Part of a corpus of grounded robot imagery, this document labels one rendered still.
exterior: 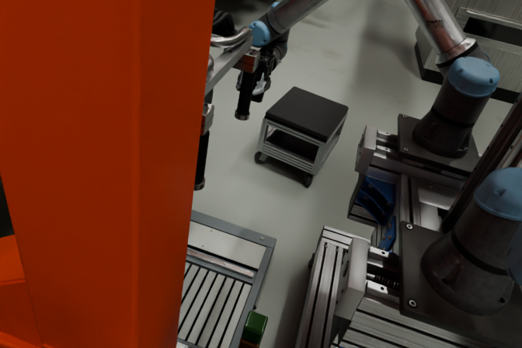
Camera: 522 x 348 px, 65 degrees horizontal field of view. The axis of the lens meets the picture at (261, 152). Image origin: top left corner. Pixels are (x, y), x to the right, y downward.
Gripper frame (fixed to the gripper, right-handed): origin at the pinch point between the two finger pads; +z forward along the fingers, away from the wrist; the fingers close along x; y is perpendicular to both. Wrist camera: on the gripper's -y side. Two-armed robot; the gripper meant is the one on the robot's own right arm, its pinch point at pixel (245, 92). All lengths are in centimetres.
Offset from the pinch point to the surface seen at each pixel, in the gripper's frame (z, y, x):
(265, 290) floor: -2, -83, 21
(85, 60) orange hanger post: 76, 39, 5
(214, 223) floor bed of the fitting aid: -20, -75, -8
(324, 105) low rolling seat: -104, -49, 20
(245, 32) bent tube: 3.4, 18.0, -2.0
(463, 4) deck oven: -271, -12, 99
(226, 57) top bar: 14.5, 15.1, -2.7
